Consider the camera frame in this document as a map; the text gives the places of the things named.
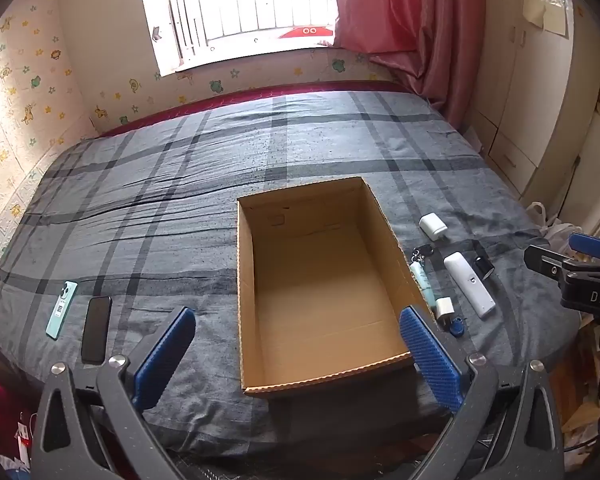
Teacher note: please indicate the blue key fob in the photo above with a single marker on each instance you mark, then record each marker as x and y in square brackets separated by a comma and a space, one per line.
[455, 326]

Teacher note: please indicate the black glossy rounded case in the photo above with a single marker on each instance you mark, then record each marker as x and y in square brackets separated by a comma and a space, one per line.
[482, 264]

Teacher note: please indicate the black smartphone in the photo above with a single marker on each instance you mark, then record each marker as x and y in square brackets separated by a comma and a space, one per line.
[96, 330]

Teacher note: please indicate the pink curtain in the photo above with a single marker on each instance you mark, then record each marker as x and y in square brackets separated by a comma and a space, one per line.
[390, 10]

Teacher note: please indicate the bright barred window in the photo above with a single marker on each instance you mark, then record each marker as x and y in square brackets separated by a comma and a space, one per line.
[240, 5]

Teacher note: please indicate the grey plaid bed sheet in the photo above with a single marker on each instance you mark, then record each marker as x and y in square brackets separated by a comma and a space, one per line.
[155, 185]

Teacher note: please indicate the brown cardboard box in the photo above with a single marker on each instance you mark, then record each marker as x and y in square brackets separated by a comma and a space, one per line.
[305, 285]

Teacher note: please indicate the teal smartphone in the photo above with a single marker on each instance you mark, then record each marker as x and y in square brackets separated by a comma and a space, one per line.
[61, 310]

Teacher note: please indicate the cream wardrobe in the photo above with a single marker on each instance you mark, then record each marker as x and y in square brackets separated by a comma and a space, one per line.
[530, 85]

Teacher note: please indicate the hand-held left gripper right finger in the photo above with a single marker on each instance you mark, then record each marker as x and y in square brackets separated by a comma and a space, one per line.
[429, 357]

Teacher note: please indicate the teal cosmetic tube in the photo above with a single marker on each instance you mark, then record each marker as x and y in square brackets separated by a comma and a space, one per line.
[424, 285]

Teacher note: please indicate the large white charger plug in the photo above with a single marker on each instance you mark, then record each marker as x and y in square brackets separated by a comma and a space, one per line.
[432, 226]

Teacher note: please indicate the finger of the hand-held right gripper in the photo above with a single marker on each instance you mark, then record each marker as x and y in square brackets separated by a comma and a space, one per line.
[542, 259]
[587, 245]

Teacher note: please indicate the small white charger plug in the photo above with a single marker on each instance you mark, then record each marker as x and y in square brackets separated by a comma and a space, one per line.
[445, 307]

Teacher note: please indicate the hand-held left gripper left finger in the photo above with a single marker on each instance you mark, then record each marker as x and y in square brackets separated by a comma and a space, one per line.
[166, 352]

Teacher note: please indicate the blue cloth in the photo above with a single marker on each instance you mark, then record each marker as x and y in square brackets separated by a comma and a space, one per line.
[17, 472]

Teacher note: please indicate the white plastic bag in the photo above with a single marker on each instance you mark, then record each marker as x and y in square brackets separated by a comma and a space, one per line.
[552, 225]

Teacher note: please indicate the long white power bank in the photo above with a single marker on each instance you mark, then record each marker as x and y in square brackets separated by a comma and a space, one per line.
[467, 284]

